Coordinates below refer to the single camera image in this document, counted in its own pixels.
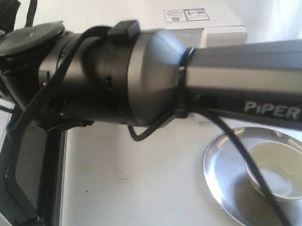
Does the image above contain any white microwave door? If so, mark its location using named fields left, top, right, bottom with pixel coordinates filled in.
left=0, top=123, right=67, bottom=226

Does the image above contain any cream ceramic bowl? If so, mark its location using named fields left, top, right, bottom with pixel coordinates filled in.
left=248, top=141, right=302, bottom=202

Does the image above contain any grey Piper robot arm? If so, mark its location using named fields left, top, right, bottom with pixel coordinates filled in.
left=0, top=0, right=302, bottom=140

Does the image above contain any white microwave oven body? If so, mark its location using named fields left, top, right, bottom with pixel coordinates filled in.
left=128, top=0, right=248, bottom=127

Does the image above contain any round steel tray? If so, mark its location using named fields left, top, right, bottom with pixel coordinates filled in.
left=203, top=126, right=302, bottom=226

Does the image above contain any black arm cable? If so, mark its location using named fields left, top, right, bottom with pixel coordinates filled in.
left=2, top=19, right=292, bottom=226

